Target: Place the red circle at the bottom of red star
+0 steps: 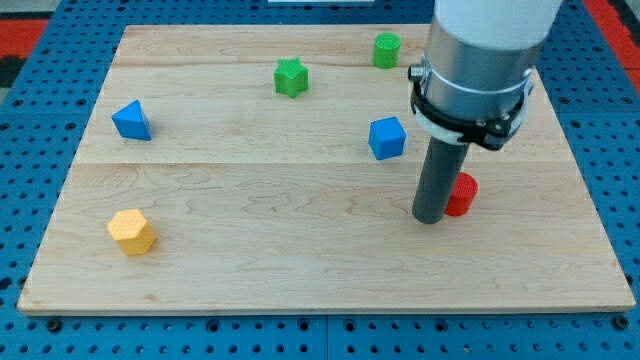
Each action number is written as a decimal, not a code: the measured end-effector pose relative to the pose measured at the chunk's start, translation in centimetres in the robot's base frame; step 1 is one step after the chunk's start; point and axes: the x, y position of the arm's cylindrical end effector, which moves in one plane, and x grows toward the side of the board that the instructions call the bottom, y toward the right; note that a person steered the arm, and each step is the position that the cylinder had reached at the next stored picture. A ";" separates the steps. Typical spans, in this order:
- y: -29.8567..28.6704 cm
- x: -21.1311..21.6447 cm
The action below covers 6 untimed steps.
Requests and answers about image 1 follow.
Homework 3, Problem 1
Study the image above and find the green cylinder block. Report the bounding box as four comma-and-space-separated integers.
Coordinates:
372, 32, 402, 69

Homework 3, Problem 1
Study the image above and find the blue cube block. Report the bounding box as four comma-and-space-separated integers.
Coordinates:
368, 117, 406, 160

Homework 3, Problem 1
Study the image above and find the green star block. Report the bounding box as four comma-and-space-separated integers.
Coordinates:
273, 57, 309, 98

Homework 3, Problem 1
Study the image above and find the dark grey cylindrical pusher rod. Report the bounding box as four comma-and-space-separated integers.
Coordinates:
412, 138, 469, 224

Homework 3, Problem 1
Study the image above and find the yellow hexagon block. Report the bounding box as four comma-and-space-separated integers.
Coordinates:
107, 209, 156, 256

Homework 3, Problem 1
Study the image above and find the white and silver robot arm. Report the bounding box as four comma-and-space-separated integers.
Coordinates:
408, 0, 562, 224

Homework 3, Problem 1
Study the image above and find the blue triangle block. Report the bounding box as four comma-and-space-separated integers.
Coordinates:
111, 100, 152, 141

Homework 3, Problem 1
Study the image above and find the red cylinder block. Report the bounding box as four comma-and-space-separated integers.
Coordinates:
445, 172, 479, 217

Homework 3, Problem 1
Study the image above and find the wooden board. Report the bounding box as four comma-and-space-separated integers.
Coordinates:
17, 25, 636, 316

